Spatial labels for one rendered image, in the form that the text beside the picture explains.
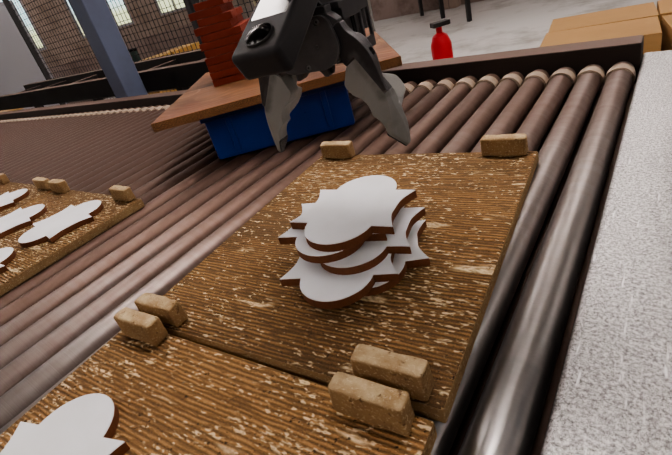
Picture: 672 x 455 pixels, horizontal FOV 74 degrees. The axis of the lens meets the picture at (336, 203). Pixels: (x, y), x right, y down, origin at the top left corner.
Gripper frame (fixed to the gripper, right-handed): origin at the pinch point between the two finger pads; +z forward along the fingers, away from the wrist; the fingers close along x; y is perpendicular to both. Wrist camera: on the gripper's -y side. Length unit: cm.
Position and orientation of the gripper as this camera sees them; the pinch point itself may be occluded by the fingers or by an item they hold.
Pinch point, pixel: (337, 153)
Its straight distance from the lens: 46.1
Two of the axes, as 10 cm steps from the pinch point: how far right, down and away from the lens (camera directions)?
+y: 4.4, -5.2, 7.4
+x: -8.6, -0.1, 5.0
